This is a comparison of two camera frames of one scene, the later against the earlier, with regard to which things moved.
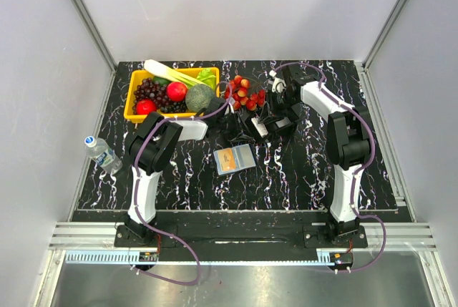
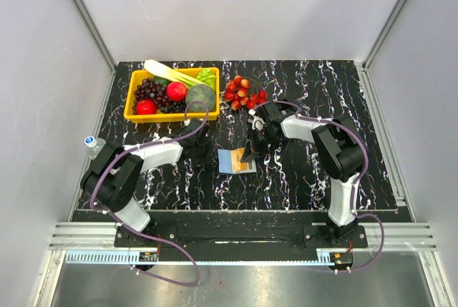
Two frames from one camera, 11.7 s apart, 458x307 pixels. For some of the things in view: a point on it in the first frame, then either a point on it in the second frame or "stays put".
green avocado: x=161 y=81 stays put
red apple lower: x=145 y=106 stays put
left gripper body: x=231 y=127 → x=205 y=154
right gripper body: x=278 y=102 → x=262 y=139
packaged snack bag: x=231 y=159 stays put
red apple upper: x=177 y=91 stays put
